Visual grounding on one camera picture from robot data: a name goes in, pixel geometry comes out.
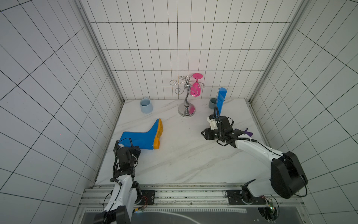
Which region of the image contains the purple cloth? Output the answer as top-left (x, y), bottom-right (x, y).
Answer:
top-left (238, 128), bottom-right (253, 137)

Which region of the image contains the blue rubber boot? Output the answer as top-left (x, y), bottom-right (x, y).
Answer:
top-left (216, 87), bottom-right (227, 115)
top-left (118, 119), bottom-right (163, 150)

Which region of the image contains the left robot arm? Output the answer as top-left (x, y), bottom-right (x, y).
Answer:
top-left (93, 138), bottom-right (142, 224)

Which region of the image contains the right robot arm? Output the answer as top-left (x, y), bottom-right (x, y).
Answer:
top-left (201, 114), bottom-right (308, 204)

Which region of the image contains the grey-green mug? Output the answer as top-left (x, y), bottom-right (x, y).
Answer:
top-left (209, 98), bottom-right (217, 110)

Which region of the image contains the chrome glass holder stand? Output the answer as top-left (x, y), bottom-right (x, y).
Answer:
top-left (170, 75), bottom-right (205, 118)

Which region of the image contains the pink wine glass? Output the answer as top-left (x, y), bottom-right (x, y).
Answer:
top-left (190, 73), bottom-right (203, 97)

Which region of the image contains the light blue mug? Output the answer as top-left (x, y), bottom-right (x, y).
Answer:
top-left (140, 98), bottom-right (153, 114)

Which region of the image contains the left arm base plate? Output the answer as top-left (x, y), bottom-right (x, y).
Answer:
top-left (135, 190), bottom-right (156, 206)

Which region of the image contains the aluminium mounting rail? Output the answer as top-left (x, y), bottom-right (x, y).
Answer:
top-left (79, 183), bottom-right (305, 209)

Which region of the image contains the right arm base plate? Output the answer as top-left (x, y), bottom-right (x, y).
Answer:
top-left (225, 190), bottom-right (267, 205)

